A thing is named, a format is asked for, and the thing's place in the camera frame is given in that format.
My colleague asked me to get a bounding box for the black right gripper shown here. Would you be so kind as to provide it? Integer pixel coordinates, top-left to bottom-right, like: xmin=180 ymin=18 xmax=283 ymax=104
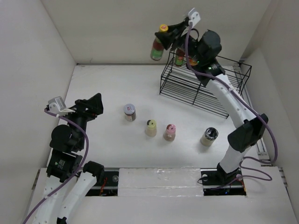
xmin=154 ymin=21 xmax=204 ymax=64

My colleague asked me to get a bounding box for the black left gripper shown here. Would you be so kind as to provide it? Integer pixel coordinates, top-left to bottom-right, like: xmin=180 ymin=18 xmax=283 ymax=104
xmin=62 ymin=92 xmax=103 ymax=148

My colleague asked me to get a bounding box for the yellow cap sauce bottle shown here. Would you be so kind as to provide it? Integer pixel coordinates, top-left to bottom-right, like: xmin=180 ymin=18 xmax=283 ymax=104
xmin=175 ymin=48 xmax=185 ymax=67
xmin=150 ymin=24 xmax=168 ymax=61

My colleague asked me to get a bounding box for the red lid chili jar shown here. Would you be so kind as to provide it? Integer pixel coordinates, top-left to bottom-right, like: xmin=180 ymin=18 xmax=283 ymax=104
xmin=188 ymin=56 xmax=198 ymax=67

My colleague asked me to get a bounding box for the white lid dark jar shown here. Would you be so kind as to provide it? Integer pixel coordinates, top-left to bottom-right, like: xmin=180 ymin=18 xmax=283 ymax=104
xmin=123 ymin=104 xmax=136 ymax=121

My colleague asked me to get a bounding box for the yellow lid spice shaker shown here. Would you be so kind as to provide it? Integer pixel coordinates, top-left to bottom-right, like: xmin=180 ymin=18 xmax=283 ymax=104
xmin=145 ymin=119 xmax=157 ymax=137

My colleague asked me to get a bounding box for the pink lid spice shaker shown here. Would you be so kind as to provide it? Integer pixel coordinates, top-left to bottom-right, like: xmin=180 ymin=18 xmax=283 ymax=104
xmin=163 ymin=124 xmax=176 ymax=141

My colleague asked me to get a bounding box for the black lid spice shaker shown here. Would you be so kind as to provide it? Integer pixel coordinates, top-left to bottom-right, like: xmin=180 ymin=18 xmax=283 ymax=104
xmin=200 ymin=127 xmax=219 ymax=147

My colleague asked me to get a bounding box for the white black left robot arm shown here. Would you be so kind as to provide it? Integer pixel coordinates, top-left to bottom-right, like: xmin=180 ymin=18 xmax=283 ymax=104
xmin=23 ymin=93 xmax=104 ymax=224

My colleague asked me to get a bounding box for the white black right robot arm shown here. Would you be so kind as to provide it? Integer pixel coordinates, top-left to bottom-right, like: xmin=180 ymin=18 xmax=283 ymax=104
xmin=155 ymin=19 xmax=268 ymax=184

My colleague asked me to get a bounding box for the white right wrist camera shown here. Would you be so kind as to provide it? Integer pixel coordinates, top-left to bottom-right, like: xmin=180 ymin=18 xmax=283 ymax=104
xmin=187 ymin=8 xmax=201 ymax=25

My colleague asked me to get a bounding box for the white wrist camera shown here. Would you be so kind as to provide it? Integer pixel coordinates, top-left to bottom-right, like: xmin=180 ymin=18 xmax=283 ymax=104
xmin=187 ymin=8 xmax=201 ymax=25
xmin=46 ymin=96 xmax=72 ymax=115

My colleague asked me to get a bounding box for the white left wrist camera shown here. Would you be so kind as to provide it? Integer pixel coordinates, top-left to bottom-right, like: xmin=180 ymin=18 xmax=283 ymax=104
xmin=46 ymin=96 xmax=72 ymax=115

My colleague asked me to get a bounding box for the black wire shelf rack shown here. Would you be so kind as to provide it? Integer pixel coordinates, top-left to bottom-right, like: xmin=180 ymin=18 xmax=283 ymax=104
xmin=159 ymin=51 xmax=252 ymax=118

